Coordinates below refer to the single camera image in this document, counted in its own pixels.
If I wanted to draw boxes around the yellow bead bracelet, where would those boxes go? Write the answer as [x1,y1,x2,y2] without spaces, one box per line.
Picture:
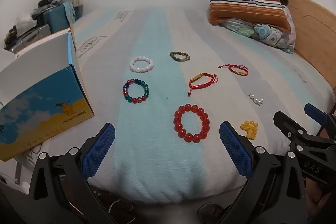
[240,120,259,139]

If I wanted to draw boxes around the black clutter pile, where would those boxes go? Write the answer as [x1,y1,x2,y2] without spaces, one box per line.
[37,0,63,8]

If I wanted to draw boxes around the person's right hand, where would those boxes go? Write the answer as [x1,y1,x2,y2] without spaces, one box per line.
[306,181,333,216]

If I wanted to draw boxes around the red string bracelet long tail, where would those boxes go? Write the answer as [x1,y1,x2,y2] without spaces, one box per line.
[188,72,218,97]

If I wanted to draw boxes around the teal cloth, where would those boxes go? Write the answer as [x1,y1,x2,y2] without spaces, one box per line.
[62,1,77,23]

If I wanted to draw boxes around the white plastic bag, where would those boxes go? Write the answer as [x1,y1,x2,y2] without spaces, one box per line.
[14,13,37,31]

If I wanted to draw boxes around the striped bed sheet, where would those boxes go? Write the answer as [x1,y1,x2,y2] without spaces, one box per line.
[16,5,336,205]

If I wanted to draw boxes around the multicoloured glass bead bracelet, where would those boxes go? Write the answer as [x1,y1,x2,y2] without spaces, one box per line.
[122,78,150,104]

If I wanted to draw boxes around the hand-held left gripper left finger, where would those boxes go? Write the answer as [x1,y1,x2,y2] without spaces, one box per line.
[28,123,116,224]

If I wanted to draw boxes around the large red bead bracelet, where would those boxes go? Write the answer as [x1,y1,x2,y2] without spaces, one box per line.
[173,103,211,143]

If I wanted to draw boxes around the small red string bracelet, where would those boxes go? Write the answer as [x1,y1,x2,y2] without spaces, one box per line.
[218,64,249,77]

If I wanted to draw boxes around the wooden headboard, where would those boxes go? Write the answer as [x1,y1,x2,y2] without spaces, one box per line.
[283,0,336,91]

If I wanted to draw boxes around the green bead bracelet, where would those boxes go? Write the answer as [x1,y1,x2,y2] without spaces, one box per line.
[169,51,191,62]

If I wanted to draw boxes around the white pearl jewelry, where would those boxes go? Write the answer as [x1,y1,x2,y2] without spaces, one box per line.
[246,93,264,106]

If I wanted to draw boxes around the floral pastel pillow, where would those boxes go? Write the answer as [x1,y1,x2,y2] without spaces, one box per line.
[220,5,296,55]

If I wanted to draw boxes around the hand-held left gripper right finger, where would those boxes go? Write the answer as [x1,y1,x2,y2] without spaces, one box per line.
[218,121,308,224]

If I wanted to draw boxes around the blue and yellow cardboard box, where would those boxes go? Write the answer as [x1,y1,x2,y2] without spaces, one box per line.
[0,30,95,162]

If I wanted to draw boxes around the pink bead bracelet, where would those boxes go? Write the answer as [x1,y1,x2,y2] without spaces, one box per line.
[129,56,154,74]

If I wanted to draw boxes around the blue suitcase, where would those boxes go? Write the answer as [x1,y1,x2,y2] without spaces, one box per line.
[35,2,76,34]

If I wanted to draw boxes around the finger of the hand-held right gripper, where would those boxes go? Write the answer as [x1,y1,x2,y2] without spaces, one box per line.
[273,111,311,145]
[304,103,332,133]

